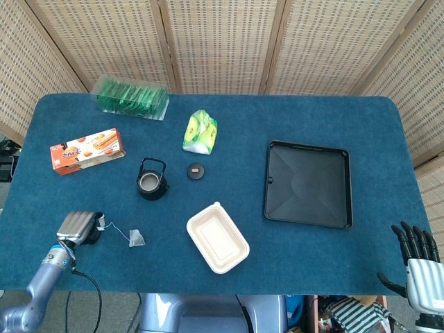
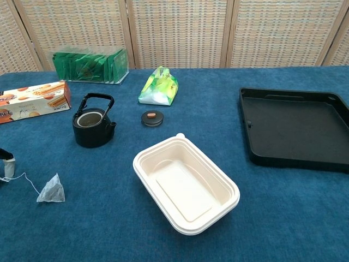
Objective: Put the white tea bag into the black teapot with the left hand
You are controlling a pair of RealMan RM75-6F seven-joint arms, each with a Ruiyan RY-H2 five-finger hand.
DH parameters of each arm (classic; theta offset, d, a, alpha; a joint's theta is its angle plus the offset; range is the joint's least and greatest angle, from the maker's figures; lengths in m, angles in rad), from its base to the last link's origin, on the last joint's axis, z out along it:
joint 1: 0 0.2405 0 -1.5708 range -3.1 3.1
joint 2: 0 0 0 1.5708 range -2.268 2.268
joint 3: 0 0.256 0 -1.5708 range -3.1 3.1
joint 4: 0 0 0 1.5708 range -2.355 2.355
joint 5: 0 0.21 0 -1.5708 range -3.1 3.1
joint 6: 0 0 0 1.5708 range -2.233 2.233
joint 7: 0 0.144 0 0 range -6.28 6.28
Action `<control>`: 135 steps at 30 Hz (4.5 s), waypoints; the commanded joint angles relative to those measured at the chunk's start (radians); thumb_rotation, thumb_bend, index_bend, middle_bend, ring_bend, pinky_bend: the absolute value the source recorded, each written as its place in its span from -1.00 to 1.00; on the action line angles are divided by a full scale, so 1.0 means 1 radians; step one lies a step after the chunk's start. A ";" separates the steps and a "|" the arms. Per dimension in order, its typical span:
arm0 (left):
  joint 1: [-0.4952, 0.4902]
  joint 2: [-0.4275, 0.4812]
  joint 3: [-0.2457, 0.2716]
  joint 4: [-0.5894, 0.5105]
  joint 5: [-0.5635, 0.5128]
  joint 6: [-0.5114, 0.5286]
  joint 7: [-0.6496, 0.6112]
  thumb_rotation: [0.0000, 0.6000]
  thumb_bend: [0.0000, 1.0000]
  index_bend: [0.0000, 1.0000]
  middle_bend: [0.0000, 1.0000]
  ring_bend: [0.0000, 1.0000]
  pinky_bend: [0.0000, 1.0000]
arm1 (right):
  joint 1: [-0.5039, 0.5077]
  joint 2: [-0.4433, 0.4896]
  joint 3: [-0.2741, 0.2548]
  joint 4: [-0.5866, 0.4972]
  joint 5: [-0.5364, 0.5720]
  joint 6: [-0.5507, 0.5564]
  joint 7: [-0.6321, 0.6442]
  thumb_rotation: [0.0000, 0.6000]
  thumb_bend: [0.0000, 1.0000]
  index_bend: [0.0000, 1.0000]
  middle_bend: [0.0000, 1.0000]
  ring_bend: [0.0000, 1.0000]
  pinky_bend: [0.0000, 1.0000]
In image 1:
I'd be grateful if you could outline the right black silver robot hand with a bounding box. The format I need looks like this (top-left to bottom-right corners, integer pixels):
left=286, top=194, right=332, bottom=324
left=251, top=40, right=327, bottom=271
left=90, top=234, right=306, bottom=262
left=377, top=221, right=444, bottom=315

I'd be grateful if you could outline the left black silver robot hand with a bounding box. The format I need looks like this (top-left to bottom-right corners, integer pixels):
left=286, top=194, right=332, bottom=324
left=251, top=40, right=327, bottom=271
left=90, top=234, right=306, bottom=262
left=56, top=211, right=105, bottom=248

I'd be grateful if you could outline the pyramid tea bag with string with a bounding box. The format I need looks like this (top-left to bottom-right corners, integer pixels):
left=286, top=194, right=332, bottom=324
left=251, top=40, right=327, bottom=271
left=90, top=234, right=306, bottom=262
left=96, top=221, right=146, bottom=248

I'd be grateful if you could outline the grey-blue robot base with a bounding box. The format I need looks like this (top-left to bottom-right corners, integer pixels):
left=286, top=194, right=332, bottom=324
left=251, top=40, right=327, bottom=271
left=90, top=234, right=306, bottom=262
left=138, top=293, right=289, bottom=333

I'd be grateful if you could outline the black cast iron teapot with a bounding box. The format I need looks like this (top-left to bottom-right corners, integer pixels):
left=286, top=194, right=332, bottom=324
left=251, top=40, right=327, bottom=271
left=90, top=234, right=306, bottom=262
left=137, top=157, right=171, bottom=201

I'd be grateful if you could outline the black teapot lid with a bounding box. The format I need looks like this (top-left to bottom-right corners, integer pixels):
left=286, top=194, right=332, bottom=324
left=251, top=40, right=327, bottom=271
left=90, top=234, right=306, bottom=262
left=187, top=162, right=207, bottom=180

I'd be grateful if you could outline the green-yellow snack packet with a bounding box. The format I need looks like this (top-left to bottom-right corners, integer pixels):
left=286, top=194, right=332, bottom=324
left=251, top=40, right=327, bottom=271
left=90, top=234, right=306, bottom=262
left=182, top=109, right=219, bottom=155

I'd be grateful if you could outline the orange biscuit box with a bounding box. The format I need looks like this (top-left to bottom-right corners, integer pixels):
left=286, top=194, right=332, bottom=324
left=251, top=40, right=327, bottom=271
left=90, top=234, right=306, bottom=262
left=50, top=128, right=127, bottom=176

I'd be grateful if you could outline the blue table cloth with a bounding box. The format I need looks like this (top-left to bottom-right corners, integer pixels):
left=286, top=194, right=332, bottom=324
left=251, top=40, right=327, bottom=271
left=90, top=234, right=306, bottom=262
left=0, top=92, right=444, bottom=296

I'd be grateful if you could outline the black equipment on floor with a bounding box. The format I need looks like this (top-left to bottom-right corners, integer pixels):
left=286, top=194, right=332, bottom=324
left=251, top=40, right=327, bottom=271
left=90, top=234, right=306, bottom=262
left=0, top=137, right=20, bottom=183

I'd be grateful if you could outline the clear box of green packets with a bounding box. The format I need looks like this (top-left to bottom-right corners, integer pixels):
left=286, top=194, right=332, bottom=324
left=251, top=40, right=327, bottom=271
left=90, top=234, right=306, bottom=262
left=91, top=75, right=171, bottom=122

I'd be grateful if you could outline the white plastic food container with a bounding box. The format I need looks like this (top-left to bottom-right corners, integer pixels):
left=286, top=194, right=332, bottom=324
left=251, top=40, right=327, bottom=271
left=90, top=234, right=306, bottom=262
left=186, top=201, right=250, bottom=275

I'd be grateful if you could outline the black square plastic tray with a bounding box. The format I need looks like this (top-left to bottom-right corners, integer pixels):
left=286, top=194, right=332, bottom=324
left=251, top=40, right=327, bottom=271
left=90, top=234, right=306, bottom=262
left=264, top=139, right=355, bottom=230

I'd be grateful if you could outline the woven bamboo folding screen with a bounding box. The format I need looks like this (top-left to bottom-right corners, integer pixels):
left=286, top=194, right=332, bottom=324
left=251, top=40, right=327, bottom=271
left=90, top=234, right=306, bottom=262
left=0, top=0, right=444, bottom=244

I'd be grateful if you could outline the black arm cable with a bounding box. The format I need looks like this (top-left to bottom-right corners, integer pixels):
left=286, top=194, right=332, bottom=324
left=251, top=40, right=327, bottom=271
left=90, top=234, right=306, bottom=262
left=71, top=268, right=103, bottom=333

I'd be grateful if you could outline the black base cable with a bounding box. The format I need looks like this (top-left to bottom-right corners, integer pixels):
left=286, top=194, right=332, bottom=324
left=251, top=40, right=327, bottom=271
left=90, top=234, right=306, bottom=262
left=234, top=294, right=255, bottom=333

